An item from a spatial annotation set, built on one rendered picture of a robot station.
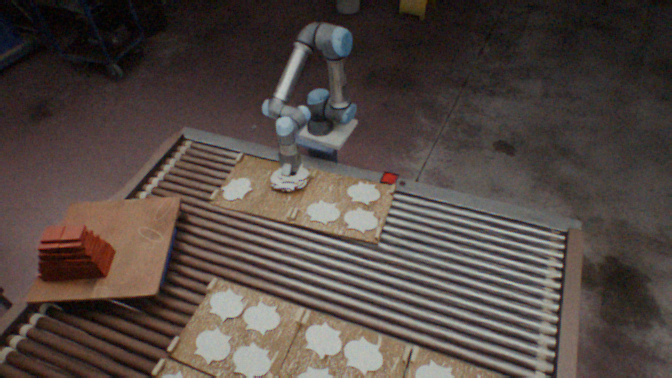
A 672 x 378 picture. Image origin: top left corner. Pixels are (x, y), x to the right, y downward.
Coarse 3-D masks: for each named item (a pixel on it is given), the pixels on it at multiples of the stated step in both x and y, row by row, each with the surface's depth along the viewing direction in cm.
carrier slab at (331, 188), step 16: (320, 176) 233; (336, 176) 232; (320, 192) 225; (336, 192) 225; (384, 192) 223; (304, 208) 219; (352, 208) 217; (368, 208) 217; (384, 208) 216; (304, 224) 213; (320, 224) 212; (336, 224) 212; (384, 224) 211; (368, 240) 205
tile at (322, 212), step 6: (312, 204) 219; (318, 204) 219; (324, 204) 219; (330, 204) 218; (312, 210) 217; (318, 210) 216; (324, 210) 216; (330, 210) 216; (336, 210) 216; (312, 216) 214; (318, 216) 214; (324, 216) 214; (330, 216) 214; (336, 216) 213; (318, 222) 213; (324, 222) 211; (330, 222) 213
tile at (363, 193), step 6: (354, 186) 225; (360, 186) 225; (366, 186) 225; (372, 186) 224; (348, 192) 223; (354, 192) 223; (360, 192) 222; (366, 192) 222; (372, 192) 222; (378, 192) 222; (354, 198) 220; (360, 198) 220; (366, 198) 220; (372, 198) 219; (378, 198) 219; (366, 204) 218
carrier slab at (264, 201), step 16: (256, 160) 243; (240, 176) 236; (256, 176) 235; (256, 192) 228; (272, 192) 227; (288, 192) 227; (304, 192) 226; (224, 208) 223; (240, 208) 222; (256, 208) 221; (272, 208) 220; (288, 208) 220; (288, 224) 215
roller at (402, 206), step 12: (192, 156) 254; (204, 156) 251; (216, 156) 249; (396, 204) 220; (408, 204) 219; (432, 216) 215; (444, 216) 213; (456, 216) 213; (480, 228) 209; (492, 228) 207; (504, 228) 207; (528, 240) 203; (540, 240) 201; (552, 240) 201
